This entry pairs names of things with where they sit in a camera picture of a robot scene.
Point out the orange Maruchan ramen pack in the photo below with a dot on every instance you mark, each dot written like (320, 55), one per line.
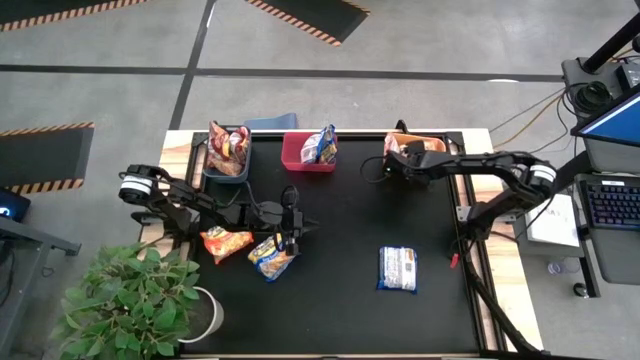
(432, 146)
(225, 242)
(392, 145)

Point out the clear tape roll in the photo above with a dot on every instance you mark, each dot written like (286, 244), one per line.
(555, 268)

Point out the pink-red plastic bin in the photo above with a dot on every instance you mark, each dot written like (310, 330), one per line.
(292, 160)

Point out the small black clamp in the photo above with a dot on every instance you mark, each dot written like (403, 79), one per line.
(401, 125)

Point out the green potted plant white pot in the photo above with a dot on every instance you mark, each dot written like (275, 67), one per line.
(130, 305)

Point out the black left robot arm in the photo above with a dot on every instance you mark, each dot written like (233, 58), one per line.
(200, 202)

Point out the dark blue-green plastic bin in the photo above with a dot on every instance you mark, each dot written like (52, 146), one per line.
(240, 177)

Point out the black stand leg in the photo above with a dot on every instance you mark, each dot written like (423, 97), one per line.
(575, 167)

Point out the grey equipment box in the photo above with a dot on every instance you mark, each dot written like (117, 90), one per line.
(575, 70)

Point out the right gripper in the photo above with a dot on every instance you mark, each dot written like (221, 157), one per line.
(415, 162)

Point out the black pole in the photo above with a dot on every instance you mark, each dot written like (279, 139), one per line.
(612, 45)

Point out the black caster wheel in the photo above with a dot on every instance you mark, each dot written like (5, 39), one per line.
(580, 289)

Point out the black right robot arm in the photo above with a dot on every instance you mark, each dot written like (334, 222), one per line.
(480, 162)

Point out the grey computer cart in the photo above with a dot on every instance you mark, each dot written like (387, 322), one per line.
(620, 255)

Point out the monitor with blue screen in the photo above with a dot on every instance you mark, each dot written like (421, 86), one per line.
(615, 125)

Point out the grey desk frame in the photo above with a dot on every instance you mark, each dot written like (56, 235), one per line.
(20, 240)

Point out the black table mat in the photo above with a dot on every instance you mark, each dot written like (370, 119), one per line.
(350, 310)

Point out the black device blue light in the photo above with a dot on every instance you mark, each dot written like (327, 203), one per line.
(12, 205)

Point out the white paper sheet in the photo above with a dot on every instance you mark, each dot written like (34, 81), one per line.
(555, 225)

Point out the pink Maruchan ramen pack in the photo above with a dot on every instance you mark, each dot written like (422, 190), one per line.
(219, 142)
(225, 167)
(240, 145)

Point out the black hazard-striped floor mat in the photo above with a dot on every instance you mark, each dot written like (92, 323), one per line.
(30, 10)
(320, 15)
(40, 160)

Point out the black backlit keyboard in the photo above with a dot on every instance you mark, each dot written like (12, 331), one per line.
(612, 205)

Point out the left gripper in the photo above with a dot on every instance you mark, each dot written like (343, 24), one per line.
(292, 220)

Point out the small red clip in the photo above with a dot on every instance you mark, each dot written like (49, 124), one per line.
(453, 260)

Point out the blue plastic seat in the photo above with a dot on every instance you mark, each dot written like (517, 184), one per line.
(272, 122)

